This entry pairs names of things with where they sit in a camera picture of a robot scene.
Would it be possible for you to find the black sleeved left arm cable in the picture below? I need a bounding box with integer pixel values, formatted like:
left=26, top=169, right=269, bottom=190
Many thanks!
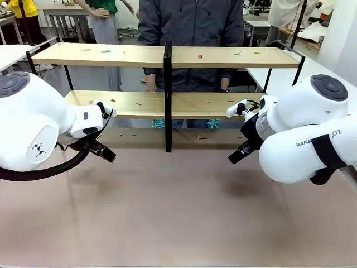
left=0, top=107, right=114, bottom=181

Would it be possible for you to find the person's left forearm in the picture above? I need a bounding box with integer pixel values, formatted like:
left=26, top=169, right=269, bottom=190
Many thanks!
left=220, top=30, right=245, bottom=90

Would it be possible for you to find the person in white coat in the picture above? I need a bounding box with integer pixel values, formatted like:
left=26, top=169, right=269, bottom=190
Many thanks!
left=264, top=0, right=334, bottom=47

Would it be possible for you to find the black stand pole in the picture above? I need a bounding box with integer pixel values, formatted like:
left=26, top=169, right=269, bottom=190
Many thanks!
left=18, top=0, right=36, bottom=47
left=289, top=0, right=308, bottom=50

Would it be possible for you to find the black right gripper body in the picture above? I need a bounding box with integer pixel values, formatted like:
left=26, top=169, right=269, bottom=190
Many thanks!
left=239, top=113, right=263, bottom=154

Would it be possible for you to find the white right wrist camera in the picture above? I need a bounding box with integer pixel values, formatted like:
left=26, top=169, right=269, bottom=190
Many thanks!
left=226, top=101, right=250, bottom=119

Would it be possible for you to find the person in dark jacket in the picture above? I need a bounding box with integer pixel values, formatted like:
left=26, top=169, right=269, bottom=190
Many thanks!
left=137, top=0, right=245, bottom=129

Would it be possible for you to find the wooden shelf rack black frame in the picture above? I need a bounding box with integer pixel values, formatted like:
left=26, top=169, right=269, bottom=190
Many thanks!
left=26, top=41, right=307, bottom=153

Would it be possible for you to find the grey background table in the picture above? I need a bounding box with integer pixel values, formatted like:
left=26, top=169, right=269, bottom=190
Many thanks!
left=38, top=3, right=93, bottom=43

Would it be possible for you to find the black strap on right arm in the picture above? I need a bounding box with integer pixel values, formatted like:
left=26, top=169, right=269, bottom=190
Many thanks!
left=311, top=133, right=348, bottom=170

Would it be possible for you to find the white side table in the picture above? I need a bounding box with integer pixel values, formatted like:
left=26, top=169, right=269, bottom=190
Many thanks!
left=246, top=55, right=317, bottom=93
left=0, top=44, right=41, bottom=74

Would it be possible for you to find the person's right forearm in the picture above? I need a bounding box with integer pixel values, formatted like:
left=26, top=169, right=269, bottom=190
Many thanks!
left=138, top=30, right=157, bottom=93

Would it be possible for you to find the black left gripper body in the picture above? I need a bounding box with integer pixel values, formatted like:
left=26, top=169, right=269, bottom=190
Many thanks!
left=83, top=138, right=104, bottom=157

